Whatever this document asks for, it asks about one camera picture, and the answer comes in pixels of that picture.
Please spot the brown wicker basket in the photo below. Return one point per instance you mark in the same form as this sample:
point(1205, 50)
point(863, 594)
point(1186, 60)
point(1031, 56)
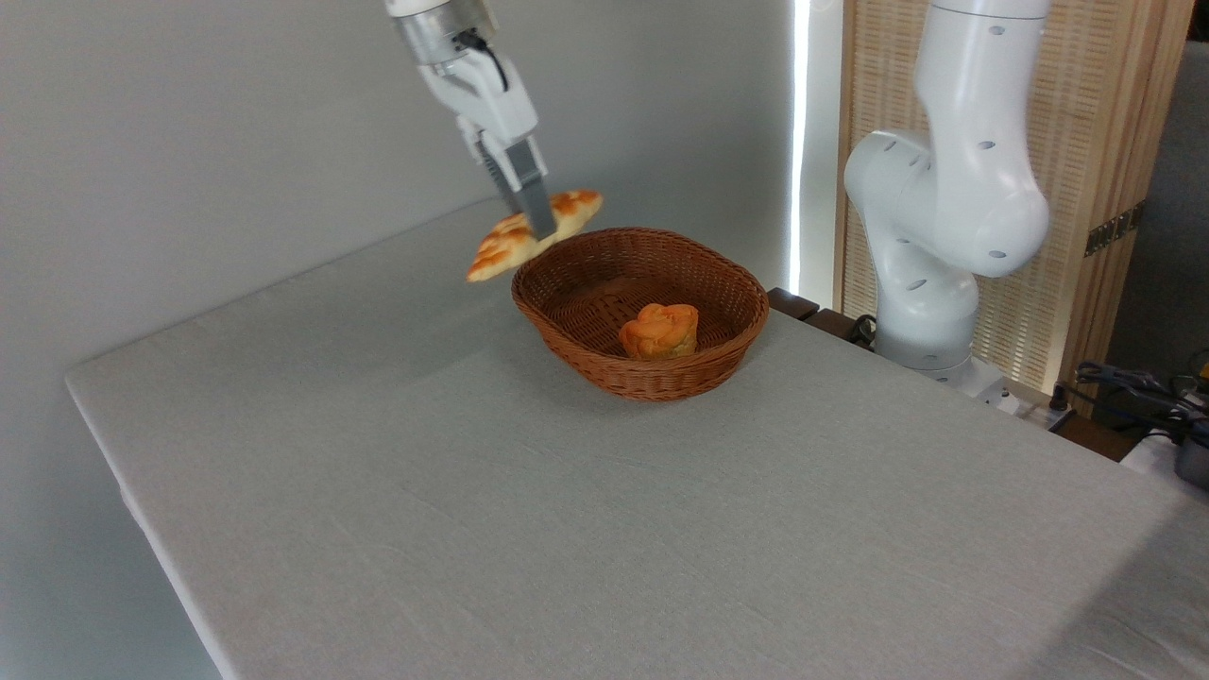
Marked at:
point(604, 283)

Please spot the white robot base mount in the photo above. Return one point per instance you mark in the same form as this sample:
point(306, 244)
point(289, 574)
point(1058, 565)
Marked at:
point(987, 389)

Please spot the braided golden bread loaf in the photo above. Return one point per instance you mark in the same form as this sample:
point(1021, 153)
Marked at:
point(505, 247)

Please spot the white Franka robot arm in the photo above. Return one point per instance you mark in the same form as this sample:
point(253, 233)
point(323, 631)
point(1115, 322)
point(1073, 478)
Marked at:
point(963, 189)

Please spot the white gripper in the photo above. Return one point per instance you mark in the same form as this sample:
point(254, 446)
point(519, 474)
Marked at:
point(491, 99)

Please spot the small round orange bun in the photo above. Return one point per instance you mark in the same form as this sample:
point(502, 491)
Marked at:
point(659, 332)

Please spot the grey tablecloth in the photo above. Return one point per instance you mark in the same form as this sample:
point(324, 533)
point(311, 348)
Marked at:
point(614, 529)

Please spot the metal screen hinge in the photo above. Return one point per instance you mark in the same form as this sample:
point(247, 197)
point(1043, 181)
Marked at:
point(1115, 229)

